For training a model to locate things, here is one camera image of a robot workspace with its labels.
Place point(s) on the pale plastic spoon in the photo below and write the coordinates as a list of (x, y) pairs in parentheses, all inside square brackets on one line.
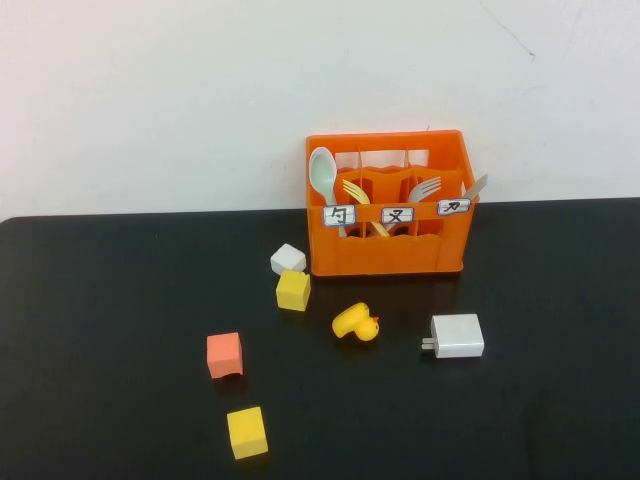
[(321, 172)]

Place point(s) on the white plastic fork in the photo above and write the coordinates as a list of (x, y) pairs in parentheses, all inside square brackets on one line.
[(425, 189)]

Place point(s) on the orange plastic cutlery holder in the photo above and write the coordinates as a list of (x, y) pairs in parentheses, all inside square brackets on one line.
[(390, 250)]

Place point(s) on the paper spoon label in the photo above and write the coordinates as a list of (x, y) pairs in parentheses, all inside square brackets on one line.
[(339, 215)]

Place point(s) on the white foam cube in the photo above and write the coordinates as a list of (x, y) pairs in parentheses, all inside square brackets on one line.
[(288, 258)]

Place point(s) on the yellow foam cube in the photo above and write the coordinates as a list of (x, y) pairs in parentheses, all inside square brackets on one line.
[(293, 291), (246, 434)]

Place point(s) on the yellow plastic fork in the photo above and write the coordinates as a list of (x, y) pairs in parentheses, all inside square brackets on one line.
[(356, 192)]

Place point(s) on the paper fork label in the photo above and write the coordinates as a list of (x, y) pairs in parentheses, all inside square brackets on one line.
[(397, 215)]

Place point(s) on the yellow rubber duck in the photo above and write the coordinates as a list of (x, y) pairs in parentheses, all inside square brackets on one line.
[(352, 322)]

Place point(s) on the paper knife label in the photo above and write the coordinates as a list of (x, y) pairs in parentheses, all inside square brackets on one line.
[(454, 206)]

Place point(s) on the salmon foam cube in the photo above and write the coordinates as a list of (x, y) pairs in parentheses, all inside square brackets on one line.
[(224, 355)]

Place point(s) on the white plastic knife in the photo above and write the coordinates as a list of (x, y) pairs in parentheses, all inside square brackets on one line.
[(475, 187)]

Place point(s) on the white power adapter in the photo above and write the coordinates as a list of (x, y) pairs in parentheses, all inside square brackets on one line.
[(457, 336)]

